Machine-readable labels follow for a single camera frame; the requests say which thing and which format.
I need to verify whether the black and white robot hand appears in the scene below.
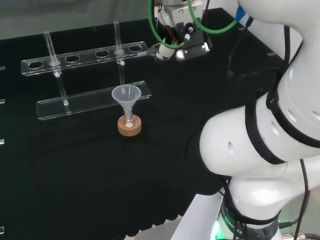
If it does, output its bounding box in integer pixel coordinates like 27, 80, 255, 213
154, 0, 204, 62

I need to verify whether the clear glass weighing funnel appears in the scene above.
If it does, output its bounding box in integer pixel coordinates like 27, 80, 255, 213
146, 42, 165, 62

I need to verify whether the translucent plastic funnel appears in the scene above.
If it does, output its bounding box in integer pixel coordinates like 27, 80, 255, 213
111, 84, 143, 121

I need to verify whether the clear acrylic funnel stand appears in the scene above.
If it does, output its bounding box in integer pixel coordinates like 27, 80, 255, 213
20, 21, 152, 122

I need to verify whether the small round-bottom glass flask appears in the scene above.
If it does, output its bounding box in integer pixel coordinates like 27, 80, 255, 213
122, 109, 137, 130

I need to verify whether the black table cloth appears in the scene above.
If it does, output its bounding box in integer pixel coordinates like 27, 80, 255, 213
0, 7, 286, 240

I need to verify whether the green cable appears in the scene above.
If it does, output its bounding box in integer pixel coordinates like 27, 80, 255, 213
147, 0, 238, 50

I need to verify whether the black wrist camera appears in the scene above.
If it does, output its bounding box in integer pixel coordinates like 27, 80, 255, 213
174, 22, 213, 62

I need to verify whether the black cable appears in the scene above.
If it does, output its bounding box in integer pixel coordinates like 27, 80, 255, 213
226, 16, 255, 80

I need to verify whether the cork ring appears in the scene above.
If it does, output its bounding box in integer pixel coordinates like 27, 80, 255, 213
117, 115, 143, 137

